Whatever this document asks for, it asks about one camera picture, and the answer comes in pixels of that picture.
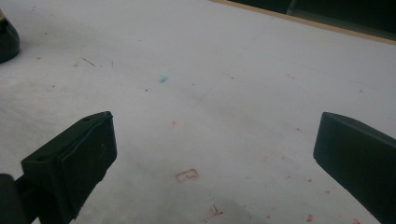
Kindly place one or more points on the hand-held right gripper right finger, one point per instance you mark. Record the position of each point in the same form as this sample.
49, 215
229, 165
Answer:
358, 158

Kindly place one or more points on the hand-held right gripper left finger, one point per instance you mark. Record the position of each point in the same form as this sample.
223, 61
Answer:
71, 165

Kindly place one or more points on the dark round object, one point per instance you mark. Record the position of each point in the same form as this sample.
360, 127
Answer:
7, 40

